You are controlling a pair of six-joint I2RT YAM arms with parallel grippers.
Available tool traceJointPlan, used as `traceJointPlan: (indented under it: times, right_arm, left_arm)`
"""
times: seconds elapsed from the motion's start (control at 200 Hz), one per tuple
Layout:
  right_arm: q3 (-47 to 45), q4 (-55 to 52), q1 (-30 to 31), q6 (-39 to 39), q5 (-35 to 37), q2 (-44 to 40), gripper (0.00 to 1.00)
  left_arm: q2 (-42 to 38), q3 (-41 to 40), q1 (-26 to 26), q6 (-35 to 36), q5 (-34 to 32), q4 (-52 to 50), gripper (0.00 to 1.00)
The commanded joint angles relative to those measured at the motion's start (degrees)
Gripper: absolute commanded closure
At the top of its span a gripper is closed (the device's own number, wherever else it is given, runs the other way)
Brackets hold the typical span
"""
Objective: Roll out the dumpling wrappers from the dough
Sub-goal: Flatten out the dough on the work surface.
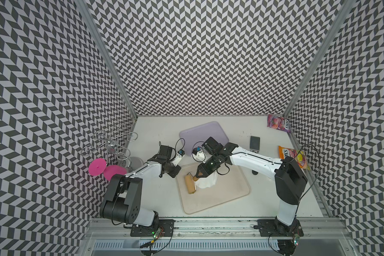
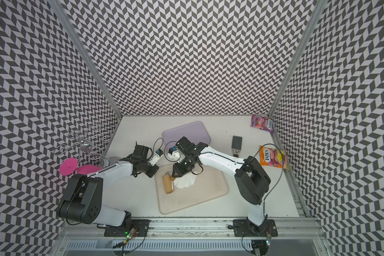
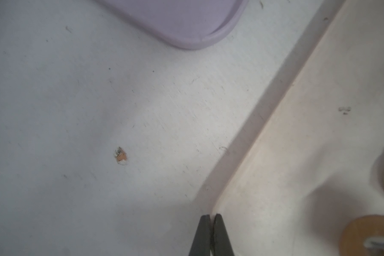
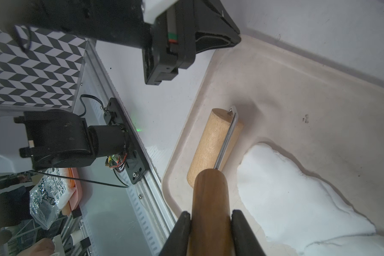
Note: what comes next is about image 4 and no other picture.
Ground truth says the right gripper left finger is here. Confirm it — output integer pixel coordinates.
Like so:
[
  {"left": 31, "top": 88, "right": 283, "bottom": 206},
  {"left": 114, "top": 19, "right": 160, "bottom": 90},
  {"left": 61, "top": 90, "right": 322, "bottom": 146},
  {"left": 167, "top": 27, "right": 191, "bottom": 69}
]
[{"left": 159, "top": 211, "right": 191, "bottom": 256}]

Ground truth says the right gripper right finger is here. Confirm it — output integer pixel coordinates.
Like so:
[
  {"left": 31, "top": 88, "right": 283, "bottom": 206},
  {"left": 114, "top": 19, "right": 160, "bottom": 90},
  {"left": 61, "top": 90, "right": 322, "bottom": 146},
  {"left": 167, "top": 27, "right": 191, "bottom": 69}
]
[{"left": 231, "top": 210, "right": 266, "bottom": 256}]

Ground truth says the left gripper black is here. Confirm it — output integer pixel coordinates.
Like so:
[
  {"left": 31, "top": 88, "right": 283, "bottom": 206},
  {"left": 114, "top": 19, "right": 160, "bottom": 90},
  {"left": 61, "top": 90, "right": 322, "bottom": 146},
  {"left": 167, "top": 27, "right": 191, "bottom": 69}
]
[{"left": 143, "top": 0, "right": 241, "bottom": 85}]

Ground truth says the wooden dough roller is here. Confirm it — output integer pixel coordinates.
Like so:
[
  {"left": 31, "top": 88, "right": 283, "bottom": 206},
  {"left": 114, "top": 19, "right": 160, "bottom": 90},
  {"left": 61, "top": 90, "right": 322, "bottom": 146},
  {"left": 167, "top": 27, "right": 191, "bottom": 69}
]
[{"left": 187, "top": 107, "right": 242, "bottom": 256}]

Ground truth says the white dough ball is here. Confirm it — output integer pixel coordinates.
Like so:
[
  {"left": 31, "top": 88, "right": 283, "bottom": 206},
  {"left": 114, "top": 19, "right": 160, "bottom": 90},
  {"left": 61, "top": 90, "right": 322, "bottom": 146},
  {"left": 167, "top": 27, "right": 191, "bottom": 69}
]
[{"left": 237, "top": 143, "right": 384, "bottom": 256}]

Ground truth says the beige plastic tray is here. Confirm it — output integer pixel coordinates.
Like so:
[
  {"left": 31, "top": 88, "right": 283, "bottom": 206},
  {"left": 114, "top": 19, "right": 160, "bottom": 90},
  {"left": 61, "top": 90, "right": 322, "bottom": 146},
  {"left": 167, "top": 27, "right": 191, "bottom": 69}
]
[{"left": 161, "top": 33, "right": 384, "bottom": 256}]

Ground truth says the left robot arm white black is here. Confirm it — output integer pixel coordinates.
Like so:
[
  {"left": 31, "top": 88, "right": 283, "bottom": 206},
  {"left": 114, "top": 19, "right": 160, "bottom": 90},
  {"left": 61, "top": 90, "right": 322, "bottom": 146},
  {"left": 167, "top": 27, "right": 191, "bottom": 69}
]
[{"left": 0, "top": 1, "right": 241, "bottom": 175}]

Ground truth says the person hand in background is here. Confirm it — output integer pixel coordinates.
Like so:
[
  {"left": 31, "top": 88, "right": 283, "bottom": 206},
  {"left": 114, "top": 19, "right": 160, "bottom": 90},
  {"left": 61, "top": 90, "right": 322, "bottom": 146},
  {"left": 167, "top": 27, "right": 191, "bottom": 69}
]
[{"left": 17, "top": 238, "right": 55, "bottom": 256}]

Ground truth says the orange storage bin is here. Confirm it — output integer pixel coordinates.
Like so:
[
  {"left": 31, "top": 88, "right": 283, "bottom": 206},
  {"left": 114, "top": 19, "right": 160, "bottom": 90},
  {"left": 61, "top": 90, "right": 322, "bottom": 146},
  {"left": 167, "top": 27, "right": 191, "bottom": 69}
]
[{"left": 61, "top": 168, "right": 83, "bottom": 216}]

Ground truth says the purple plastic tray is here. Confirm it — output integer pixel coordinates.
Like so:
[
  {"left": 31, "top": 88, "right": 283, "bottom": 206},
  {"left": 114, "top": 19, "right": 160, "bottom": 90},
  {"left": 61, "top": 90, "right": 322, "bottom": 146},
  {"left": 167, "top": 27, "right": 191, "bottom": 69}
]
[{"left": 223, "top": 1, "right": 384, "bottom": 88}]

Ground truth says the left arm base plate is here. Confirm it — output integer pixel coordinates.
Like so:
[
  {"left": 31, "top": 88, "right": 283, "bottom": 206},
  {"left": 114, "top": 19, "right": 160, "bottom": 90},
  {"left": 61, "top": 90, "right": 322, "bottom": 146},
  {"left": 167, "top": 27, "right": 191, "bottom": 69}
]
[{"left": 104, "top": 98, "right": 151, "bottom": 185}]

